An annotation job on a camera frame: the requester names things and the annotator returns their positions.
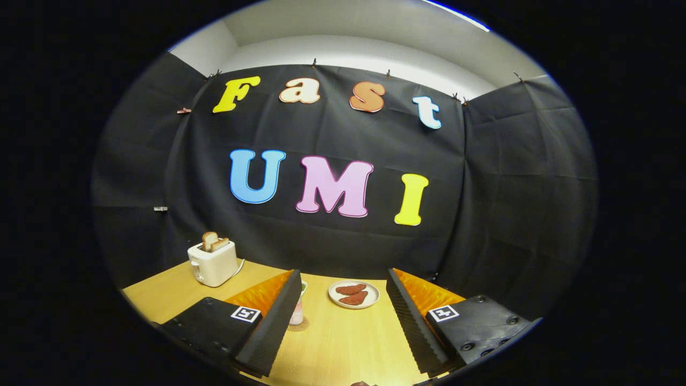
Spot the white round plate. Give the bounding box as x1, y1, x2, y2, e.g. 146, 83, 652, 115
328, 280, 381, 310

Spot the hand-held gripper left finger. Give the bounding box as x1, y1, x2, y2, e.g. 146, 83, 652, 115
158, 270, 303, 378

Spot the cream toaster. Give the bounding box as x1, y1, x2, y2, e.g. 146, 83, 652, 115
188, 240, 239, 288

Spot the wooden table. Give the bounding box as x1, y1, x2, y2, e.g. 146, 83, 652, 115
122, 260, 451, 386

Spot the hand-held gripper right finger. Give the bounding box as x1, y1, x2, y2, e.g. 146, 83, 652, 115
386, 268, 542, 376

